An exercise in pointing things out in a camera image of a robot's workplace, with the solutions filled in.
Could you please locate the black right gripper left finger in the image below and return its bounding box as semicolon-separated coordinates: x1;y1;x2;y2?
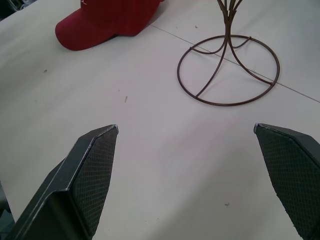
5;124;120;240

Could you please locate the red baseball cap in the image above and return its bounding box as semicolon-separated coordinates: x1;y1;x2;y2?
54;0;165;52

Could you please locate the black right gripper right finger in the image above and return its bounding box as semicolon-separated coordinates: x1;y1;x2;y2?
253;122;320;240

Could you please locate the brown wire stand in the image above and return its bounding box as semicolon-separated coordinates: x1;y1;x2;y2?
176;0;280;106

